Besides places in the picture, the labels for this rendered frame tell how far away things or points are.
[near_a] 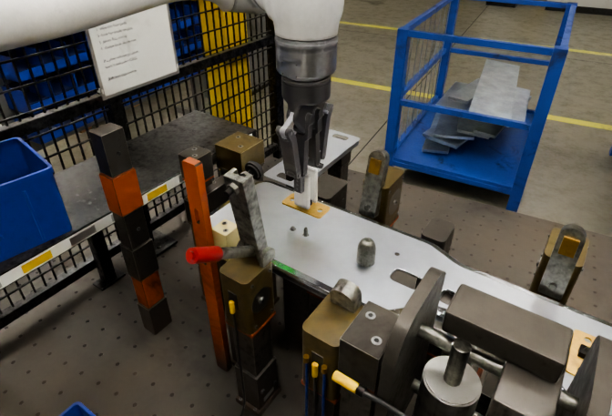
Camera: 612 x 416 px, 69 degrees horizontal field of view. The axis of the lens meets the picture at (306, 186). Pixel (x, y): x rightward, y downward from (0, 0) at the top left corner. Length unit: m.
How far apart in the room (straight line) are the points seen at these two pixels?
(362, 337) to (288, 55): 0.38
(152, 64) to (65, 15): 0.63
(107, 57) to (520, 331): 0.95
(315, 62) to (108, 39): 0.59
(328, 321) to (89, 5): 0.47
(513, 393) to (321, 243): 0.45
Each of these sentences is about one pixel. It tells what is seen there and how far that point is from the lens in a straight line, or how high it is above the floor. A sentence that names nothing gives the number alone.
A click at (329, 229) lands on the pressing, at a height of 1.00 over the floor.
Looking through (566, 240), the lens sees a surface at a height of 1.09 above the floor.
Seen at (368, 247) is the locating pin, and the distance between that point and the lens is 0.76.
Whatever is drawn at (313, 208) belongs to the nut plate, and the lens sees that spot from 0.80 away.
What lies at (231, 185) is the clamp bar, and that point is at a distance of 0.61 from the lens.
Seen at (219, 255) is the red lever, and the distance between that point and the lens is 0.63.
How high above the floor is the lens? 1.53
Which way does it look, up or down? 33 degrees down
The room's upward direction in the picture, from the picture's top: straight up
